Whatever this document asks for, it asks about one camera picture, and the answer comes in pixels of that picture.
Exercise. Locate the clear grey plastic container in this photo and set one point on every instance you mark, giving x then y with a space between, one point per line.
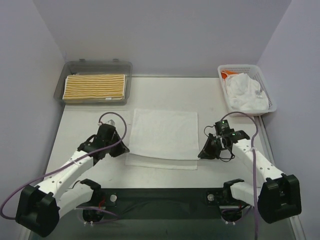
95 67

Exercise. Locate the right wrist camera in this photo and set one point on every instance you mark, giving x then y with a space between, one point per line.
222 127

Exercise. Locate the plain white towel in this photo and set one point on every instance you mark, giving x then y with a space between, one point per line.
164 139

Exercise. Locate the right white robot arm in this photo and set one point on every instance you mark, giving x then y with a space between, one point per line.
276 194

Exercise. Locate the yellow white striped towel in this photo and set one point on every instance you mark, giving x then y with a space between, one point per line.
94 87

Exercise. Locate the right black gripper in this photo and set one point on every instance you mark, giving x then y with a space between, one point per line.
211 144

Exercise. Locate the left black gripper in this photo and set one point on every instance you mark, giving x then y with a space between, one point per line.
116 144

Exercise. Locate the white towel in basket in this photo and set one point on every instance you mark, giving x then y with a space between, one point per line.
245 93

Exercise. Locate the white plastic basket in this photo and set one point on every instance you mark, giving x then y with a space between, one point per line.
255 73

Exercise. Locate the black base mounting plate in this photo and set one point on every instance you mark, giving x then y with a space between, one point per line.
208 196

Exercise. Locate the orange cloth in basket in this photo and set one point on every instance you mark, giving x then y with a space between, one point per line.
225 73

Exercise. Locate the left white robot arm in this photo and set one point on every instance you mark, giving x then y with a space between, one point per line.
40 207

